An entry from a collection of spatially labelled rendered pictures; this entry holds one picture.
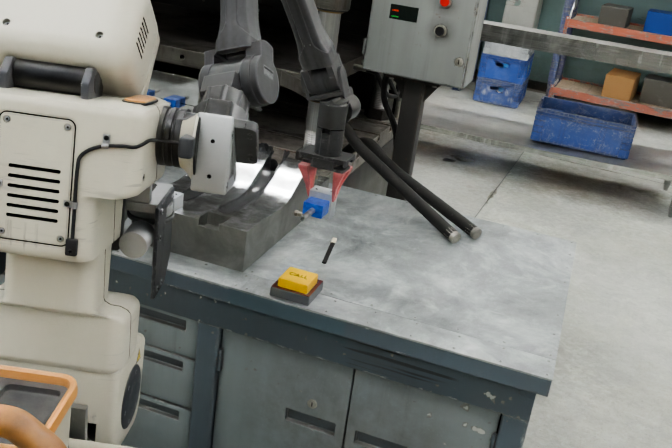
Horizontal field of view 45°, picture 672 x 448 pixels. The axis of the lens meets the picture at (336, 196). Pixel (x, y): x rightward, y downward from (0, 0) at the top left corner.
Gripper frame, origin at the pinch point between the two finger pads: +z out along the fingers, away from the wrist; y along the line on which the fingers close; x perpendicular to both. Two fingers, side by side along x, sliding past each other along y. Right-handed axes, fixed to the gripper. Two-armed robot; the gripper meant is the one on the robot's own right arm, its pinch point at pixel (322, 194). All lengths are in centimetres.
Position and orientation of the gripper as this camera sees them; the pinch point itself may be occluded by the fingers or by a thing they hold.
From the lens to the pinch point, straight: 166.8
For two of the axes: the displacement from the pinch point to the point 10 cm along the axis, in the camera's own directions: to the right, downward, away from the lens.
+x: -3.3, 2.7, -9.0
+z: -1.3, 9.4, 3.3
